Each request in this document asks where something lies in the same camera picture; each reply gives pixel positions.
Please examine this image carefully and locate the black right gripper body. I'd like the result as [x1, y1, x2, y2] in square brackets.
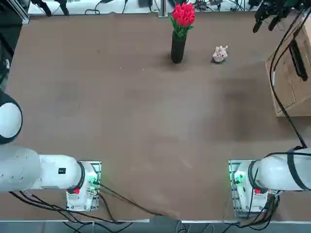
[256, 0, 294, 19]

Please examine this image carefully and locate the pink doll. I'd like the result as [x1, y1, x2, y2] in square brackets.
[212, 45, 228, 64]

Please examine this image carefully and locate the wooden cabinet box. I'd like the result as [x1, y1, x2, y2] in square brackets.
[264, 17, 311, 117]

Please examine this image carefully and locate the red tulip bouquet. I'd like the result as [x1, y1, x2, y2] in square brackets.
[169, 1, 196, 39]

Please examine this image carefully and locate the black vase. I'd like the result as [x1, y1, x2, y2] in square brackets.
[171, 31, 187, 64]

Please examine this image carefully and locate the aluminium frame rail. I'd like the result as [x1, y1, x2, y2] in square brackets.
[13, 0, 30, 25]

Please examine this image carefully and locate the black cabinet handle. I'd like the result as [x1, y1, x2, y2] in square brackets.
[289, 38, 309, 82]

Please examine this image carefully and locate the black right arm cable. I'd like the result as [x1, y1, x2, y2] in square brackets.
[269, 7, 311, 149]

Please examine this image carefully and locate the aluminium post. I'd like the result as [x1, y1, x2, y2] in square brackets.
[158, 0, 170, 17]

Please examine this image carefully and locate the black cable bundle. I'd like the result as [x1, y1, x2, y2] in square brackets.
[225, 191, 281, 230]
[9, 190, 133, 225]

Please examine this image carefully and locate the black floor cable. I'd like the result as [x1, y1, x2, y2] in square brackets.
[97, 182, 167, 217]

